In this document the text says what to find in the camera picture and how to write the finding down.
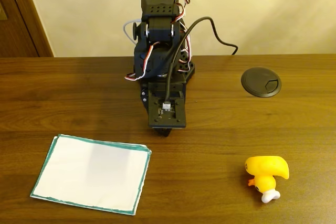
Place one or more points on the white paper green border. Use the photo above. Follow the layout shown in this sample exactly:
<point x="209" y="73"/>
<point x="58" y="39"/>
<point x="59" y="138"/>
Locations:
<point x="92" y="174"/>

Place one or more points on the brown wooden door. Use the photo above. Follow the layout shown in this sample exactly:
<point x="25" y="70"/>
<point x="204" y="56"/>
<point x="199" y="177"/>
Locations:
<point x="15" y="24"/>

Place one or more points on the black camera board mount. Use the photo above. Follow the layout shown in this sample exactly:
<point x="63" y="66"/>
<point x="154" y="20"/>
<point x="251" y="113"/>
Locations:
<point x="168" y="119"/>

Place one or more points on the yellow duck toy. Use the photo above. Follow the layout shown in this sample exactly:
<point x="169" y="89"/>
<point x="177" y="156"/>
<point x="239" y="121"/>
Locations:
<point x="265" y="169"/>

